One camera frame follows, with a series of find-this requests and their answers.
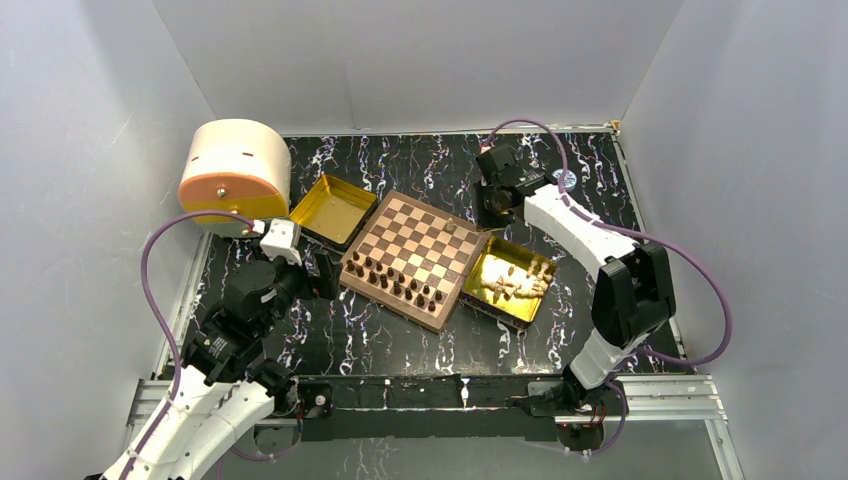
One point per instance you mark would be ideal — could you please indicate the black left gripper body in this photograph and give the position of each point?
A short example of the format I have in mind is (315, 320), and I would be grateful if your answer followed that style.
(294, 281)

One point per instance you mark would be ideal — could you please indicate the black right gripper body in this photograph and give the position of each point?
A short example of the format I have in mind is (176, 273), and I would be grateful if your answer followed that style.
(488, 215)

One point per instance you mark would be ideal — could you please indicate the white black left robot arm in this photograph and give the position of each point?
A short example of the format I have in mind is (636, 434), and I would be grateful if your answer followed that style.
(222, 385)

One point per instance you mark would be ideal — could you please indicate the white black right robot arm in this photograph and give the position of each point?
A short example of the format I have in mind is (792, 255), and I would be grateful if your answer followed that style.
(633, 293)

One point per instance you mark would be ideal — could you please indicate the dark chess pieces row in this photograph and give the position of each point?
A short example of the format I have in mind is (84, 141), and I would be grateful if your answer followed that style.
(397, 284)

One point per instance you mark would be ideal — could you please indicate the wooden chess board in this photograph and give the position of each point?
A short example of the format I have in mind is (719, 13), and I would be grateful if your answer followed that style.
(402, 226)

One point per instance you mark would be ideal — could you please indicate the gold tin with white pieces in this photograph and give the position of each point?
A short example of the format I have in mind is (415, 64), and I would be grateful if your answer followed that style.
(517, 313)

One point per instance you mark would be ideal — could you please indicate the white pieces pile in tin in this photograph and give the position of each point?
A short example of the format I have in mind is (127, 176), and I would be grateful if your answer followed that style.
(507, 281)

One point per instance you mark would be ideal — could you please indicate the empty gold tin box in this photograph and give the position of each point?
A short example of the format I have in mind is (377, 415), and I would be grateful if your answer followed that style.
(333, 212)

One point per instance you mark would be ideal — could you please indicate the cream orange round appliance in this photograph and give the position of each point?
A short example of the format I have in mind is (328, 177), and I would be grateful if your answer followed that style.
(237, 165)

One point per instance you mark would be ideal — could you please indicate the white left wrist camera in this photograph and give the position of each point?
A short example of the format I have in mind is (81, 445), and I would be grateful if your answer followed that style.
(281, 241)

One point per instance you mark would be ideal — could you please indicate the black aluminium base frame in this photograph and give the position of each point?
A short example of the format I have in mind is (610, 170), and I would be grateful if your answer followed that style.
(458, 406)

